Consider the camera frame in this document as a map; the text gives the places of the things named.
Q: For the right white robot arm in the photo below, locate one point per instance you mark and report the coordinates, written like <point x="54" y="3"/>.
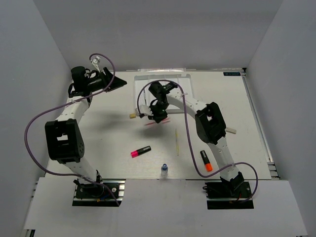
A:
<point x="210" y="127"/>

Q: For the yellow pen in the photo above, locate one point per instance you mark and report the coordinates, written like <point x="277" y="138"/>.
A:
<point x="177" y="142"/>

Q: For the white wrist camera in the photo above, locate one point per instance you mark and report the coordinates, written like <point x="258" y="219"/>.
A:
<point x="95" y="62"/>
<point x="143" y="111"/>

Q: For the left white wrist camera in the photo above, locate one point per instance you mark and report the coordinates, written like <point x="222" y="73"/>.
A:
<point x="95" y="62"/>

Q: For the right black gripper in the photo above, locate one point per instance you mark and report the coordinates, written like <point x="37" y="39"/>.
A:
<point x="156" y="117"/>

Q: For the white eraser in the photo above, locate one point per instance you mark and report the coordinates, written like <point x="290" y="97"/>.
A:
<point x="230" y="130"/>

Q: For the pink highlighter black cap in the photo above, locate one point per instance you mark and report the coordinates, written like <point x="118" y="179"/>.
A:
<point x="140" y="151"/>

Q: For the orange highlighter black cap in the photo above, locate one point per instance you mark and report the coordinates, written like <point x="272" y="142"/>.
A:
<point x="206" y="161"/>

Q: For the small blue-capped bottle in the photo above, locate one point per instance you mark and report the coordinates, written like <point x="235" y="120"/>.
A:
<point x="164" y="170"/>

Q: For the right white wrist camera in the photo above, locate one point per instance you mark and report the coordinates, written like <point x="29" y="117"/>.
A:
<point x="143" y="111"/>

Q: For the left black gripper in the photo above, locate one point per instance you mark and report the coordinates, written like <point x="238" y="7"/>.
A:
<point x="106" y="79"/>

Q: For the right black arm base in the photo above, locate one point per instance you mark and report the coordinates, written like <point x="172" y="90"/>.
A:
<point x="218" y="198"/>

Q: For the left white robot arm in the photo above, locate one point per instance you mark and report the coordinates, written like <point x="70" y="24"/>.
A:
<point x="64" y="140"/>

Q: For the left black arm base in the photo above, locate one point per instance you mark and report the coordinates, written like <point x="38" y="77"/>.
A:
<point x="90" y="195"/>

